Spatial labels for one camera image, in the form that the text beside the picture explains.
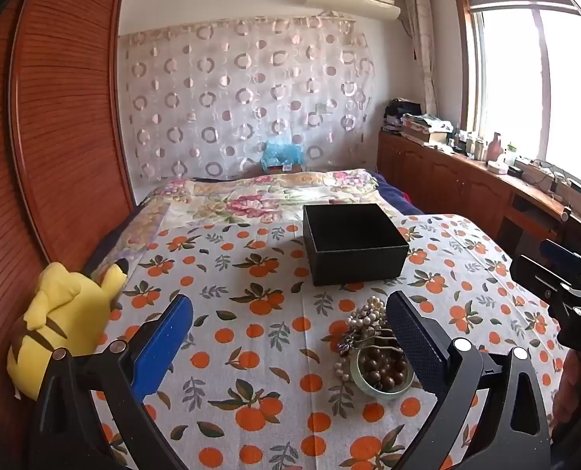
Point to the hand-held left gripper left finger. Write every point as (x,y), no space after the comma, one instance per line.
(165,340)

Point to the pile of dark clothes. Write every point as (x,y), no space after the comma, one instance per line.
(400,111)

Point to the person's right hand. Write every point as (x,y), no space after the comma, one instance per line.
(572,387)

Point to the brown ceramic vase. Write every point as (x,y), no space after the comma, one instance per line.
(495,148)

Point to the long wooden cabinet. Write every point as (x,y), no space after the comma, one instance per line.
(447,181)

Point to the tied beige window curtain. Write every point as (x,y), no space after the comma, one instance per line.
(420,49)

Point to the small cardboard box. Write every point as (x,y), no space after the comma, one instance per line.
(275,169)

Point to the brown slatted wardrobe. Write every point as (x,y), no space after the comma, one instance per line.
(65,132)

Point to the yellow plush toy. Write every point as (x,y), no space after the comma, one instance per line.
(70,303)

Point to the dark blue blanket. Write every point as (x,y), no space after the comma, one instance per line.
(393,196)

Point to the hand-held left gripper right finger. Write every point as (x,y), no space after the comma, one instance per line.
(415,347)

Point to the stack of books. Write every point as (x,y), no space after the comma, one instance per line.
(425,129)

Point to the floral quilt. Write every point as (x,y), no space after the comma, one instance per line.
(251,200)

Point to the wooden frame window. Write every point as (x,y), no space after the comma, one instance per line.
(515,83)

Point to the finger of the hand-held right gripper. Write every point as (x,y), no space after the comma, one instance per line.
(535,274)
(559,250)

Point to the dark rhinestone brooch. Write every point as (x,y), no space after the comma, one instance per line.
(351,341)

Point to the circle pattern sheer curtain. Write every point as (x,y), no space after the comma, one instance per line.
(221,107)

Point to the blue plastic bag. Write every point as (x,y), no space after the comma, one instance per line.
(283,152)

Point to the white tissue box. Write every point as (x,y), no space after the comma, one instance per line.
(497,166)

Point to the black square box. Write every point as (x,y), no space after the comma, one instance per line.
(359,254)

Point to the orange fruit print cloth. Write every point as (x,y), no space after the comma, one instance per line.
(251,303)

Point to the group of small bottles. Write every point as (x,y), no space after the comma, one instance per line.
(471,144)

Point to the white pearl strand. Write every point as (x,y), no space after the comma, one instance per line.
(341,369)

